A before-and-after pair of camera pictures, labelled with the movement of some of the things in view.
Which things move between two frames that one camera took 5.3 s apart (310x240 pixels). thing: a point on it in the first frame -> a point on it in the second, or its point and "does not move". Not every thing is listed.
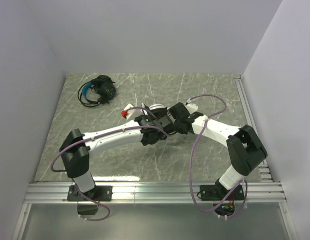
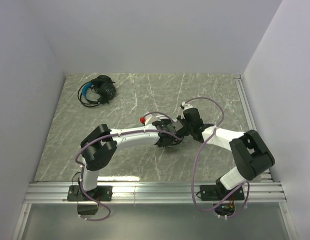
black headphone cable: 80,98 does not move
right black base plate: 215,192 does not move
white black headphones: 159,110 -> 160,116
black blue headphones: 104,86 does not move
